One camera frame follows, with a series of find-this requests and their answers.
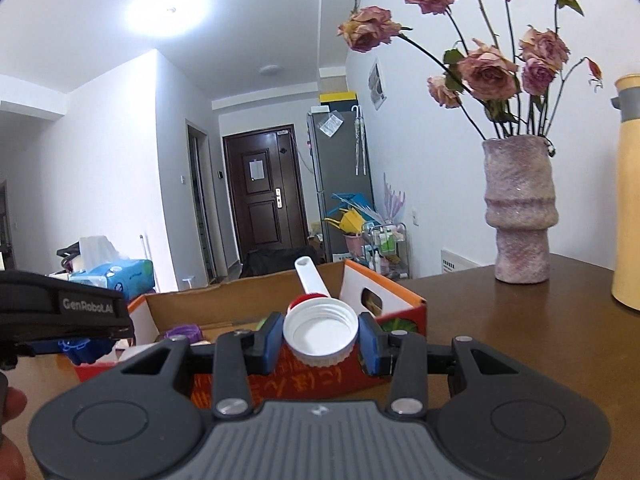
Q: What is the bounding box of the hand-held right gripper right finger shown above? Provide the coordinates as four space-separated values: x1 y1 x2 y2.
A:
358 312 524 418

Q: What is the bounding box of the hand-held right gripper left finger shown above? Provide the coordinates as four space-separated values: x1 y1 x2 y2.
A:
117 312 286 419

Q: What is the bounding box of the blue bottle cap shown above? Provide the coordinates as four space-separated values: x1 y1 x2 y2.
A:
57 337 118 367

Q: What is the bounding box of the small ribbed white cap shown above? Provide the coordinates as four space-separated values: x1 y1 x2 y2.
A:
282 297 360 367

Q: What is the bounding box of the red cardboard box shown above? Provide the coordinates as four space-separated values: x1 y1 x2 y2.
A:
75 259 428 413

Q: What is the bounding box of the red lint brush white handle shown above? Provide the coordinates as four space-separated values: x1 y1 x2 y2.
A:
287 256 331 311

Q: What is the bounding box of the purple bottle cap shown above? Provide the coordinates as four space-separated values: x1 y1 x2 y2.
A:
164 325 202 345

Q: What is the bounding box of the person's left hand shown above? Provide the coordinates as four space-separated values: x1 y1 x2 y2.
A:
0 387 29 480

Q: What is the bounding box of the blue tissue pack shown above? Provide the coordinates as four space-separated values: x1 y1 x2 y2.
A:
67 236 155 293

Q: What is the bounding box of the black white kitchen appliance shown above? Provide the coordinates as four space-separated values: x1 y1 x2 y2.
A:
56 241 83 273

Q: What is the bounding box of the black bag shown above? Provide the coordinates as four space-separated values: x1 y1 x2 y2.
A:
240 246 318 278

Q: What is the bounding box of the yellow plastic object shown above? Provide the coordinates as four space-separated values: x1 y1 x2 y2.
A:
325 210 366 235

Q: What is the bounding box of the dark brown door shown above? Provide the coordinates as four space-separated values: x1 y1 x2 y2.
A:
222 125 309 266

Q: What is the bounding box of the purple decorative plant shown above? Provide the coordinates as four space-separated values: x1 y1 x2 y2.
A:
382 172 408 221

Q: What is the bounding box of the grey interior door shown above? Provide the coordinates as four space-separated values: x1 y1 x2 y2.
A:
186 120 217 281

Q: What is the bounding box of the grey refrigerator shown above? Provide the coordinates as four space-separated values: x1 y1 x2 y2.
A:
306 110 373 263

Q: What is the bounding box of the pink ceramic vase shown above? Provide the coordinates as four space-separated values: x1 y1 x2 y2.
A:
482 136 560 285

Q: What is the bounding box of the white folded umbrella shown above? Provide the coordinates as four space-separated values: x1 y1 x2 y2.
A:
351 105 368 176

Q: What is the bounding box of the clear bag on refrigerator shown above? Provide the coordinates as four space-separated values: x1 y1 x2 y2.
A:
318 112 345 138

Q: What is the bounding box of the yellow box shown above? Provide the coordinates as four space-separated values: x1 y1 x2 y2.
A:
319 91 357 113

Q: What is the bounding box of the yellow thermos jug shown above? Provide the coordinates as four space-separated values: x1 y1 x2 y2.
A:
610 74 640 311

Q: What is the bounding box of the bunch of dried pink roses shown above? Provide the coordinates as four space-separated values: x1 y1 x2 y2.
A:
336 0 603 140

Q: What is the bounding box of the bright ceiling lamp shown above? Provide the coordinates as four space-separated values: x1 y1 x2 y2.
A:
125 0 211 38

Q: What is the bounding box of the wire rack with bottles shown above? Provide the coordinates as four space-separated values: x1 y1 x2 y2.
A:
365 222 411 281

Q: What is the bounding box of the wall poster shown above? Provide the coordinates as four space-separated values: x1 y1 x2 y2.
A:
368 59 387 111

